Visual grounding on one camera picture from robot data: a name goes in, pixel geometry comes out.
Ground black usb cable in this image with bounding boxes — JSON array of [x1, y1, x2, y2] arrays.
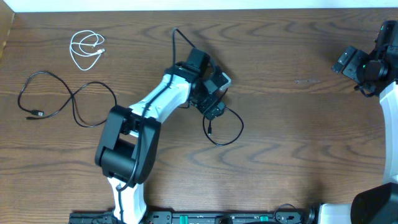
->
[[17, 71, 118, 128], [202, 88, 244, 147]]

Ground white usb cable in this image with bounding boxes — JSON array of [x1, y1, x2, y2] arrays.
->
[[69, 30, 106, 72]]

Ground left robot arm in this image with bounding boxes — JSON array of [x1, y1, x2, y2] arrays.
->
[[95, 48, 231, 223]]

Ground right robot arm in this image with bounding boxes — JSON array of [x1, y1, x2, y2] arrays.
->
[[310, 21, 397, 224]]

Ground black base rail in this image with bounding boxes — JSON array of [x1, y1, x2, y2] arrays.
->
[[68, 211, 307, 224]]

